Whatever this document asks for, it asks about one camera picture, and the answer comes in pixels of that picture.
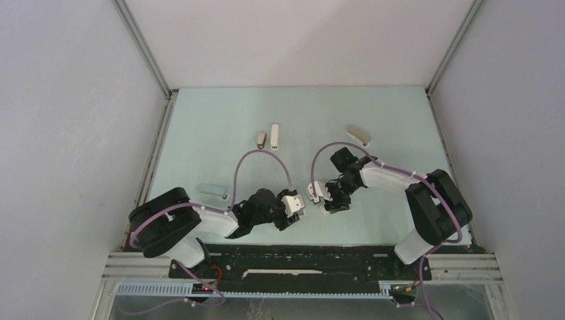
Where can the right aluminium frame post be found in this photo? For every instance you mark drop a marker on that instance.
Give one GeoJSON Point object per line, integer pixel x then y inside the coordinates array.
{"type": "Point", "coordinates": [457, 40]}

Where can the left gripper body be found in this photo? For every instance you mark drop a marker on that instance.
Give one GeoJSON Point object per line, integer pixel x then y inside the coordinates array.
{"type": "Point", "coordinates": [278, 214]}

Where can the small grey stapler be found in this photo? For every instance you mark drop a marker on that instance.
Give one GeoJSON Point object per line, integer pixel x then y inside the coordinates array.
{"type": "Point", "coordinates": [261, 140]}

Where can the light blue stapler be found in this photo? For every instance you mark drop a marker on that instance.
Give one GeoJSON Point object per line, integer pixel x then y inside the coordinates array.
{"type": "Point", "coordinates": [214, 191]}

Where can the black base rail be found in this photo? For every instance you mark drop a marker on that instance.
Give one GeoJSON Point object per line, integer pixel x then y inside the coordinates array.
{"type": "Point", "coordinates": [307, 269]}

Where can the aluminium frame post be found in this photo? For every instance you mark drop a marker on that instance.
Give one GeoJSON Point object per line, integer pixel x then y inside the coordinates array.
{"type": "Point", "coordinates": [457, 40]}
{"type": "Point", "coordinates": [131, 25]}

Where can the beige stapler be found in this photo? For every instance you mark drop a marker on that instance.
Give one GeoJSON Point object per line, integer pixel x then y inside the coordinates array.
{"type": "Point", "coordinates": [359, 135]}

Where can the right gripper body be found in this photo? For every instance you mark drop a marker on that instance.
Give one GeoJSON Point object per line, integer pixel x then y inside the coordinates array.
{"type": "Point", "coordinates": [340, 192]}

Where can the white stapler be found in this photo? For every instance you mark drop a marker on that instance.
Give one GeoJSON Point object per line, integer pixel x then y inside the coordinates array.
{"type": "Point", "coordinates": [275, 133]}

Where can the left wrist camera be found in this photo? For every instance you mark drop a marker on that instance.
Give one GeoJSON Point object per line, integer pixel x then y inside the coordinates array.
{"type": "Point", "coordinates": [293, 205]}

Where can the left aluminium frame post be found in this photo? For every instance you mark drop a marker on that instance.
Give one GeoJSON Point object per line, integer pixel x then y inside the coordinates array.
{"type": "Point", "coordinates": [131, 25]}

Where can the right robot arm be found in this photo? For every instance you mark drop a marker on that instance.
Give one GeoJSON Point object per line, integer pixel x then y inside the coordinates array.
{"type": "Point", "coordinates": [438, 210]}

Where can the white staple box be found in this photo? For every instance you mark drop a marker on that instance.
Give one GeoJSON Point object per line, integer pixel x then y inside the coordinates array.
{"type": "Point", "coordinates": [324, 211]}

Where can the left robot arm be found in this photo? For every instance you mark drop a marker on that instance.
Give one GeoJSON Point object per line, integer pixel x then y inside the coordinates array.
{"type": "Point", "coordinates": [170, 224]}

